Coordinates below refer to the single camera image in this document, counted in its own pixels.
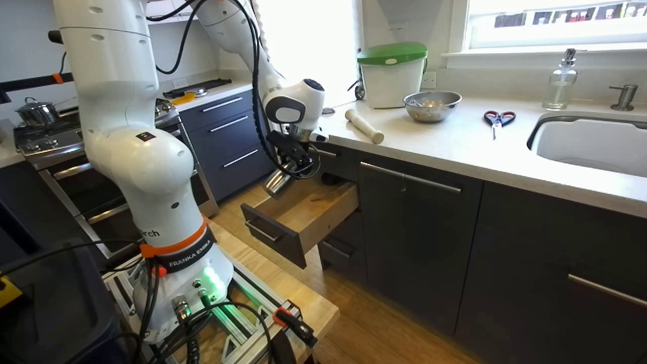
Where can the red and black clamp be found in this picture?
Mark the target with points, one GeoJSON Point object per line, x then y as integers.
{"type": "Point", "coordinates": [293, 320]}

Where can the open wooden drawer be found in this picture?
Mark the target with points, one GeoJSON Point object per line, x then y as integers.
{"type": "Point", "coordinates": [309, 212]}

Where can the wooden robot platform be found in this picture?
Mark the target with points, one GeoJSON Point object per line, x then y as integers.
{"type": "Point", "coordinates": [269, 275]}

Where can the tall silver metal cup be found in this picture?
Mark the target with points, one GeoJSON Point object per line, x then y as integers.
{"type": "Point", "coordinates": [276, 183]}

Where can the steel stovetop kettle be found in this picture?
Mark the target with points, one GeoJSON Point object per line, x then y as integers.
{"type": "Point", "coordinates": [37, 114]}

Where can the steel kitchen stove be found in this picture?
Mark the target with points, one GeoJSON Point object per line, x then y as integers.
{"type": "Point", "coordinates": [40, 144]}

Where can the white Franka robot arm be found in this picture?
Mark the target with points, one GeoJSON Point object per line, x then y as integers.
{"type": "Point", "coordinates": [128, 154]}

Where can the metal bowl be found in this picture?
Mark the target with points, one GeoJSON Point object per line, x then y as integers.
{"type": "Point", "coordinates": [432, 108]}

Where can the wooden rolling pin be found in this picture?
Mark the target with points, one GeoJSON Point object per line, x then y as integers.
{"type": "Point", "coordinates": [364, 126]}

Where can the clear soap dispenser bottle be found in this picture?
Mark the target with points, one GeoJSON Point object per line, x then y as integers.
{"type": "Point", "coordinates": [560, 84]}

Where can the black equipment case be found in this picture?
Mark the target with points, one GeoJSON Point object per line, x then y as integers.
{"type": "Point", "coordinates": [40, 315]}

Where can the metal pot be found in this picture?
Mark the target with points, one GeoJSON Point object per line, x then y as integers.
{"type": "Point", "coordinates": [164, 110]}

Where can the white kitchen sink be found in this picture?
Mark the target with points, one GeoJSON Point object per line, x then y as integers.
{"type": "Point", "coordinates": [592, 144]}

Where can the blue drawer cabinet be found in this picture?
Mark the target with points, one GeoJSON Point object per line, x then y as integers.
{"type": "Point", "coordinates": [228, 144]}

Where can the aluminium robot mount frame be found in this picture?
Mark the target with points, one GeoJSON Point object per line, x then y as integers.
{"type": "Point", "coordinates": [236, 330]}

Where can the white framed window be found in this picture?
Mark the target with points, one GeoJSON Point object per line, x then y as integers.
{"type": "Point", "coordinates": [552, 34]}

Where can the dark counter cabinet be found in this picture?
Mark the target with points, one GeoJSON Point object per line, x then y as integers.
{"type": "Point", "coordinates": [416, 244]}

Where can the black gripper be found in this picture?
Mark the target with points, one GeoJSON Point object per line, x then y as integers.
{"type": "Point", "coordinates": [295, 153]}

